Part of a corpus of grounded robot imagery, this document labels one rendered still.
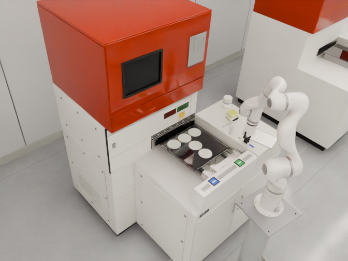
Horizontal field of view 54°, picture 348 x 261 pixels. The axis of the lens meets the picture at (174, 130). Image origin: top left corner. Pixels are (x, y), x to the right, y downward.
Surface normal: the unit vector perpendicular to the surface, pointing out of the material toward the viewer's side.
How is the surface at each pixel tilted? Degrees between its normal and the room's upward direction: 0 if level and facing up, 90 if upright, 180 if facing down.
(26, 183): 0
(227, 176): 0
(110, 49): 90
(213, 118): 0
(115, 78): 90
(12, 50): 90
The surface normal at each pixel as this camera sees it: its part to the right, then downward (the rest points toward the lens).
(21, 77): 0.68, 0.50
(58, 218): 0.05, -0.77
